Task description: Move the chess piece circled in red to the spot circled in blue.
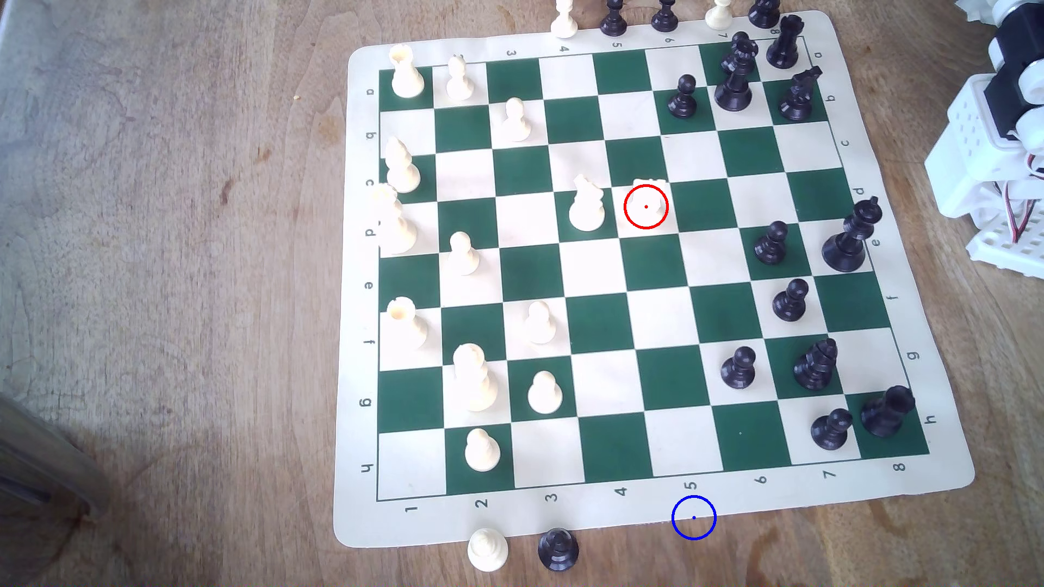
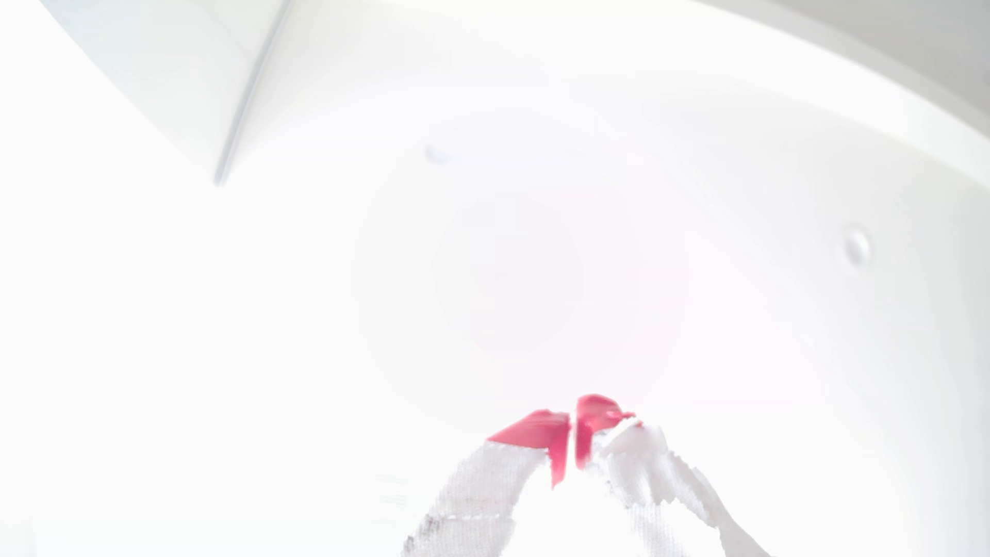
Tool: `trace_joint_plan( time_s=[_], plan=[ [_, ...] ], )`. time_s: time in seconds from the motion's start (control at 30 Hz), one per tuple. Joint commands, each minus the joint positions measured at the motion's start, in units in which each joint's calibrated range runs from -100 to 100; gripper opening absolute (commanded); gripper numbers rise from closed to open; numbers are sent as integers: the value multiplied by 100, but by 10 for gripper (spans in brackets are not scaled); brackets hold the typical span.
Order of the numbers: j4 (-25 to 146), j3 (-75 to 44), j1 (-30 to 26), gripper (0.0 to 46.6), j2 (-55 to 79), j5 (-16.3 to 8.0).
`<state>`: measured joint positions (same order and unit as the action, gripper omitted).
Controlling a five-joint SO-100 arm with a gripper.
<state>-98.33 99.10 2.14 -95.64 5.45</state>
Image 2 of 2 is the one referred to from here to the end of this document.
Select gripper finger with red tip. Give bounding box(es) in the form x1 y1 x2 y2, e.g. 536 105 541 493
574 394 774 557
401 409 572 557

